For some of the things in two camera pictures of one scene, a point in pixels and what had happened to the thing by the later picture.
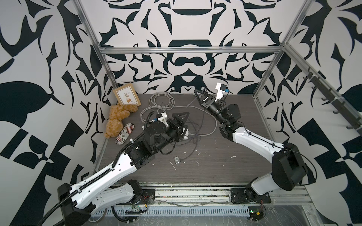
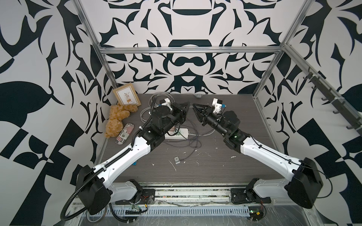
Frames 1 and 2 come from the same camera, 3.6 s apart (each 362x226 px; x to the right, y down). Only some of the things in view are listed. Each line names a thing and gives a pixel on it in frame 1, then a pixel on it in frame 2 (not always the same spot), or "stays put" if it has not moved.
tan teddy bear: [118, 113] stays put
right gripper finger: [201, 95] to [199, 108]
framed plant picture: [126, 95] stays put
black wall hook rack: [340, 106] stays put
